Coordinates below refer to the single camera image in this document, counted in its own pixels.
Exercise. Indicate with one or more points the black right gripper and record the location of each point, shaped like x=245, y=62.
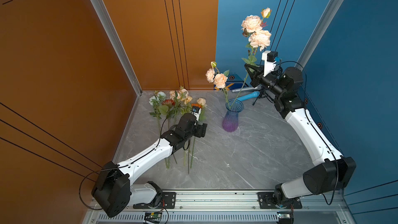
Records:
x=256, y=71

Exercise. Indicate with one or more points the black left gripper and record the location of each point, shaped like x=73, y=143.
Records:
x=201, y=130

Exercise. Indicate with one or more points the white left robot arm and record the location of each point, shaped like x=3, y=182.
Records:
x=115, y=188

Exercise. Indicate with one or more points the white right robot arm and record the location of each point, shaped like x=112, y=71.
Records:
x=332, y=171

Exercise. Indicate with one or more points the purple blue glass vase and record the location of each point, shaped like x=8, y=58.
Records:
x=230, y=121

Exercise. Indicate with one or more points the silver microphone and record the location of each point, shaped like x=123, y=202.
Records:
x=246, y=89

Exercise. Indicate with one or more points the light blue microphone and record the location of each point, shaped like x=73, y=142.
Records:
x=252, y=95

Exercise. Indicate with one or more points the black tripod microphone stand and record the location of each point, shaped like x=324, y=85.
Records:
x=263, y=94

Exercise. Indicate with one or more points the peach flower bunch stem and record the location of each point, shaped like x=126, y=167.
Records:
x=180, y=104

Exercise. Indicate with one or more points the left circuit board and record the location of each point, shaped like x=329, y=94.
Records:
x=152, y=217

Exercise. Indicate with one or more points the circuit board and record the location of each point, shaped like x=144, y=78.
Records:
x=152, y=217
x=285, y=218

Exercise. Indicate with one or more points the right circuit board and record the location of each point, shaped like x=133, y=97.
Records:
x=285, y=218

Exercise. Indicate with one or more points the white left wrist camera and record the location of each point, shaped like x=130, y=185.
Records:
x=196, y=111

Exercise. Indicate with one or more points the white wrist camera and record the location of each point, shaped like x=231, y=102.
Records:
x=270, y=59
x=196, y=111

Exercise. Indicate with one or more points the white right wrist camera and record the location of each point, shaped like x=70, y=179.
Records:
x=270, y=59

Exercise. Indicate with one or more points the aluminium corner post right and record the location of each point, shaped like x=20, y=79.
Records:
x=322, y=25

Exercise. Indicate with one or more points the aluminium corner post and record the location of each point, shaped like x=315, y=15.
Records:
x=106, y=21
x=322, y=25

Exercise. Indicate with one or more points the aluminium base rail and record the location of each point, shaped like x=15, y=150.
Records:
x=229, y=207

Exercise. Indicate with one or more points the aluminium corner post left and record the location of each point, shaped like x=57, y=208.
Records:
x=106, y=21

